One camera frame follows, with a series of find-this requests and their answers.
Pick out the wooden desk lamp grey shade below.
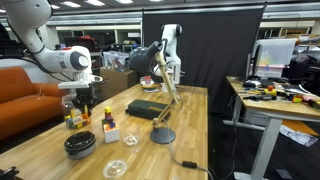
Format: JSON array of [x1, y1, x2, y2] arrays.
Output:
[[128, 39, 184, 145]]

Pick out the clear glass cup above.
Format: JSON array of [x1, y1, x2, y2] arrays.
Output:
[[121, 123, 141, 147]]

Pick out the dark equipment rack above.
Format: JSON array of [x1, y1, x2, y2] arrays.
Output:
[[0, 22, 28, 60]]

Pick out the black clamp mount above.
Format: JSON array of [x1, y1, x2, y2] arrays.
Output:
[[0, 165, 22, 180]]

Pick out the black curtain backdrop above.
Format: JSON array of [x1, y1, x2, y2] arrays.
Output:
[[141, 5, 266, 116]]

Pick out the brown cardboard box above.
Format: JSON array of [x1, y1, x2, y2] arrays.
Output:
[[100, 67, 141, 101]]

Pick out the white plate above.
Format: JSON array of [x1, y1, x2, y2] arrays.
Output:
[[140, 81, 157, 89]]

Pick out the computer monitor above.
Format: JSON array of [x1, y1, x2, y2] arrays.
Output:
[[245, 37, 298, 81]]

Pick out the clear glass dish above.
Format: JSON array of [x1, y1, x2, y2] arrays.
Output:
[[102, 158, 129, 180]]

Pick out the clear jar of coloured blocks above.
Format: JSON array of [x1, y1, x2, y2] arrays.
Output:
[[60, 93, 92, 131]]

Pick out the red bag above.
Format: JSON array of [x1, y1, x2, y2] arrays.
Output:
[[63, 35, 100, 54]]

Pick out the clear plastic storage bin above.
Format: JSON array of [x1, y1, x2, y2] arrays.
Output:
[[102, 50, 131, 73]]

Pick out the white glass-door cabinet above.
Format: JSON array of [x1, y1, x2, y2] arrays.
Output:
[[89, 51, 103, 105]]

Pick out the dark green flat case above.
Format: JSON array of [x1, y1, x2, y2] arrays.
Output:
[[124, 99, 171, 121]]

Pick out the lamp cable with black switch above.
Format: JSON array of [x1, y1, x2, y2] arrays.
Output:
[[162, 118, 215, 180]]

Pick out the orange sofa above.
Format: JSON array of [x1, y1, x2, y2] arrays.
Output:
[[0, 66, 71, 141]]

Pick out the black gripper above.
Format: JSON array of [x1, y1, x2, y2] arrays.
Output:
[[71, 86, 99, 116]]

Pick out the wooden side desk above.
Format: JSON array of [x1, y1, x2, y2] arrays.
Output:
[[222, 75, 320, 180]]

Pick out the white paper sheets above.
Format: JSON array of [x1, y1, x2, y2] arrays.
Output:
[[278, 124, 320, 148]]

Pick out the black handheld tool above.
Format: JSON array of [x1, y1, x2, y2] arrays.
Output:
[[242, 94, 278, 102]]

